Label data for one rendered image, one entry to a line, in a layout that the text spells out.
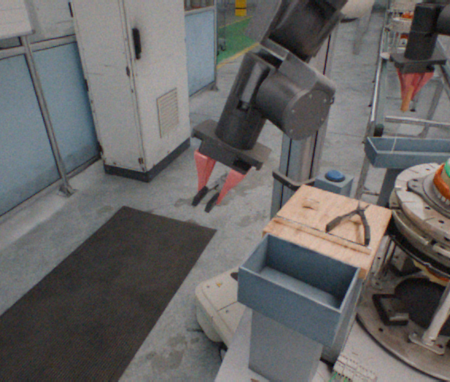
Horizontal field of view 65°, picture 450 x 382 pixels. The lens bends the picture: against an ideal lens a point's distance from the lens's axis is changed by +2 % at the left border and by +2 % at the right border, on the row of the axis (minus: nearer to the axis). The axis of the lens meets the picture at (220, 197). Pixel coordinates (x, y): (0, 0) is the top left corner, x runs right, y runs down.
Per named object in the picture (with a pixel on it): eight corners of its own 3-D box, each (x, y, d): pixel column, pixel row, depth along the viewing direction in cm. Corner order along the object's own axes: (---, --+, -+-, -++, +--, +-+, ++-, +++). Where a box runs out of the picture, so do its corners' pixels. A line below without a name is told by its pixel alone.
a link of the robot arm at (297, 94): (315, 19, 44) (268, -17, 38) (387, 48, 36) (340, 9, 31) (265, 107, 48) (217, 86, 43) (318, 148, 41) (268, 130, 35)
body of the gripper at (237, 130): (257, 175, 45) (283, 122, 41) (187, 140, 46) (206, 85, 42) (267, 160, 50) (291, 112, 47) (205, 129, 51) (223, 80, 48)
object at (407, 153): (425, 220, 116) (458, 139, 100) (440, 242, 107) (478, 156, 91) (346, 216, 117) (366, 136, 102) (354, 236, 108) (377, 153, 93)
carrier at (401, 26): (392, 51, 341) (401, 15, 325) (435, 57, 317) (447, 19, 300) (371, 56, 320) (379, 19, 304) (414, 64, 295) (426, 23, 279)
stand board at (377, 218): (364, 280, 58) (368, 270, 57) (261, 239, 67) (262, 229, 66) (389, 220, 72) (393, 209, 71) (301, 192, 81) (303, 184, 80)
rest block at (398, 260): (417, 267, 92) (424, 251, 89) (400, 271, 90) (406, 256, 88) (405, 255, 95) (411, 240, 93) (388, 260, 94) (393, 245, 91)
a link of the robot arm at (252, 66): (275, 51, 45) (240, 39, 42) (308, 71, 41) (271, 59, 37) (253, 102, 48) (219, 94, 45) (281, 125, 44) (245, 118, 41)
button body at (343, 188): (336, 252, 103) (354, 177, 89) (324, 264, 98) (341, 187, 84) (315, 241, 107) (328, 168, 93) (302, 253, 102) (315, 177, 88)
